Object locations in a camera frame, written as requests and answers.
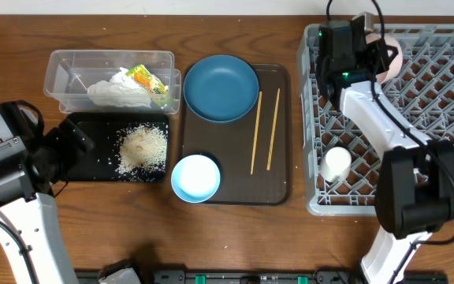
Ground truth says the rice food waste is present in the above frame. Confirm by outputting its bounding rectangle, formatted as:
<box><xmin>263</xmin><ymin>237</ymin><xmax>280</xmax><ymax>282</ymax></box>
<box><xmin>114</xmin><ymin>122</ymin><xmax>169</xmax><ymax>183</ymax></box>

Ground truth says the white tissue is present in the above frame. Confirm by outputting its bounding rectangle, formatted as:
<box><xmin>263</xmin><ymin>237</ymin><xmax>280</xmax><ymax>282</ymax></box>
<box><xmin>87</xmin><ymin>67</ymin><xmax>152</xmax><ymax>107</ymax></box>

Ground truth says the yellow green snack wrapper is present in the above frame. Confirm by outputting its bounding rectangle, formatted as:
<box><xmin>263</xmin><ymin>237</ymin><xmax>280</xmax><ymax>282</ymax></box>
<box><xmin>125</xmin><ymin>64</ymin><xmax>169</xmax><ymax>94</ymax></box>

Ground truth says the white cup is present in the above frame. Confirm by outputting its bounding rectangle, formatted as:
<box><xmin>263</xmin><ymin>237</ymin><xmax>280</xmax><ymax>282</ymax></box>
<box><xmin>319</xmin><ymin>147</ymin><xmax>352</xmax><ymax>183</ymax></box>

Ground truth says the light blue bowl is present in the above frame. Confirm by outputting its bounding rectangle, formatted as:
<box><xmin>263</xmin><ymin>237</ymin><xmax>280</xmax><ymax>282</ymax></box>
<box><xmin>171</xmin><ymin>155</ymin><xmax>221</xmax><ymax>204</ymax></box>

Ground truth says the dark blue plate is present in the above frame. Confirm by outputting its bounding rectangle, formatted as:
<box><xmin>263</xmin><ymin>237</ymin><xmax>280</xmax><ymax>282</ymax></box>
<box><xmin>183</xmin><ymin>54</ymin><xmax>259</xmax><ymax>123</ymax></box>

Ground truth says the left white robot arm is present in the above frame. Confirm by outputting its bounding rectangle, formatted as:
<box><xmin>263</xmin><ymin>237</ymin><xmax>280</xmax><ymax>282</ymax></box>
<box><xmin>0</xmin><ymin>100</ymin><xmax>95</xmax><ymax>284</ymax></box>

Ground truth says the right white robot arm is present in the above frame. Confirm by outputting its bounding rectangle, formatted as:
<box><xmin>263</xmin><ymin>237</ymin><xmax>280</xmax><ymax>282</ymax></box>
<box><xmin>316</xmin><ymin>16</ymin><xmax>454</xmax><ymax>283</ymax></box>

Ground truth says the grey dishwasher rack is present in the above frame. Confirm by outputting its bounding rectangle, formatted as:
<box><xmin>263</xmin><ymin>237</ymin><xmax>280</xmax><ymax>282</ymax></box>
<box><xmin>297</xmin><ymin>24</ymin><xmax>454</xmax><ymax>216</ymax></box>

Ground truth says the black plastic bin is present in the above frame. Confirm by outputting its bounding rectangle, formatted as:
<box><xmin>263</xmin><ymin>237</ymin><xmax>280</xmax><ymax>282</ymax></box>
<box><xmin>67</xmin><ymin>112</ymin><xmax>169</xmax><ymax>181</ymax></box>

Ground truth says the clear plastic bin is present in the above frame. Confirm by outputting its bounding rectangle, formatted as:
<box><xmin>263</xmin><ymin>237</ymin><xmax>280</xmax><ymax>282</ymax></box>
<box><xmin>43</xmin><ymin>50</ymin><xmax>181</xmax><ymax>114</ymax></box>

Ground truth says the dark brown tray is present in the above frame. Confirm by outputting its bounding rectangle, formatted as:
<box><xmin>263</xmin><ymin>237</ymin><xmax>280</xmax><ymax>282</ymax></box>
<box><xmin>177</xmin><ymin>64</ymin><xmax>292</xmax><ymax>206</ymax></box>

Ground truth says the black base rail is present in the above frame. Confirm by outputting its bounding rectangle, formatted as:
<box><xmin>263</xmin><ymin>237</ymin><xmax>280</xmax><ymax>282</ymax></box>
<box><xmin>75</xmin><ymin>260</ymin><xmax>448</xmax><ymax>284</ymax></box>

